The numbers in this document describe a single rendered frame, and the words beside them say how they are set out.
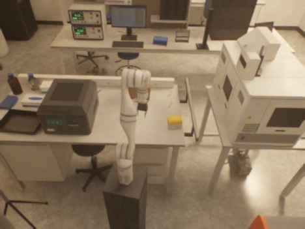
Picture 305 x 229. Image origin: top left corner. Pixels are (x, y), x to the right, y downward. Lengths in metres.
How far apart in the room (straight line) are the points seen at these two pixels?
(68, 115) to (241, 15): 2.74
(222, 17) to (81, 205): 3.02
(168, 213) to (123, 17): 2.63
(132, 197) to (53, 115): 0.98
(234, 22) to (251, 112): 2.08
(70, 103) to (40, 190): 1.33
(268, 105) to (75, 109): 1.47
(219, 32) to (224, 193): 2.23
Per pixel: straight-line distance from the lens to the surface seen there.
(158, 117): 2.30
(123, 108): 1.25
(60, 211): 2.85
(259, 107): 1.94
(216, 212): 2.83
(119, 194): 1.55
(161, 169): 2.43
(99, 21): 3.62
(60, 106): 2.06
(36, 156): 2.53
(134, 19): 3.65
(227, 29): 3.83
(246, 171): 3.10
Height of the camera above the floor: 2.45
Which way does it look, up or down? 44 degrees down
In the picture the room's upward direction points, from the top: 1 degrees clockwise
